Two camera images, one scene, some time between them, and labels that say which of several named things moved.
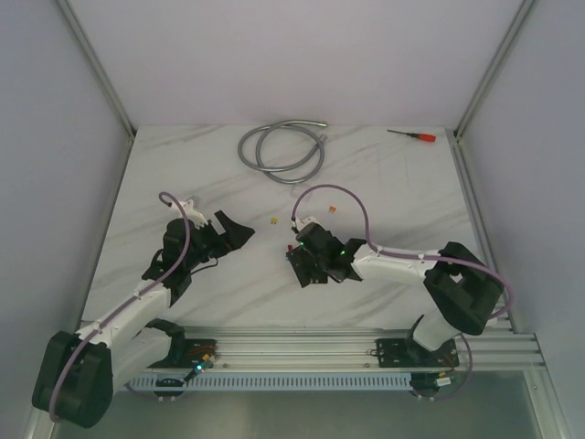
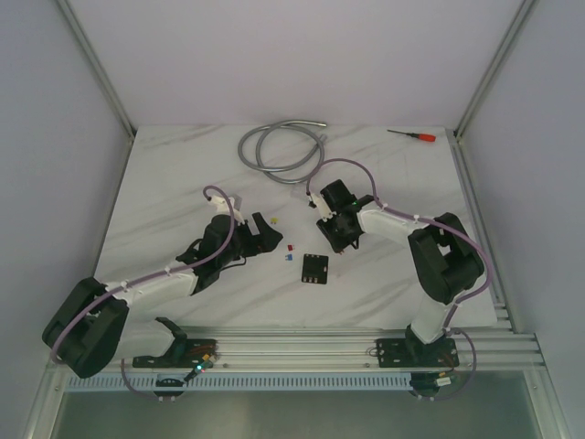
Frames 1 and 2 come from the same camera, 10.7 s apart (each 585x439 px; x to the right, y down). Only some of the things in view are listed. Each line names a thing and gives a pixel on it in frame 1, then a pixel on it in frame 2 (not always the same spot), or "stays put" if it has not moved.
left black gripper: (218, 240) -> (251, 238)
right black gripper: (297, 257) -> (338, 244)
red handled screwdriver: (427, 137) stays put
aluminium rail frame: (342, 349) stays put
